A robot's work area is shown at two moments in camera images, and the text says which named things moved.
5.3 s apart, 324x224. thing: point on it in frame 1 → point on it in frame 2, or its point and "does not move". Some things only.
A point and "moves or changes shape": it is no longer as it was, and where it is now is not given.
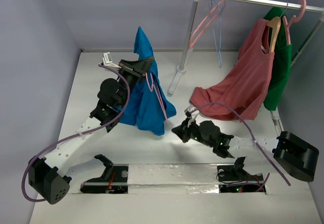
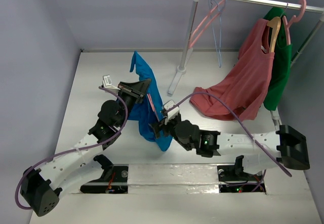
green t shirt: x=282 y=65 does not move
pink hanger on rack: x=191 y=46 does not move
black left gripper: x=136 y=69 → x=135 y=90
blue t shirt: x=149 y=105 moves or changes shape
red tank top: x=240 y=95 does not move
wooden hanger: x=275 y=23 does not move
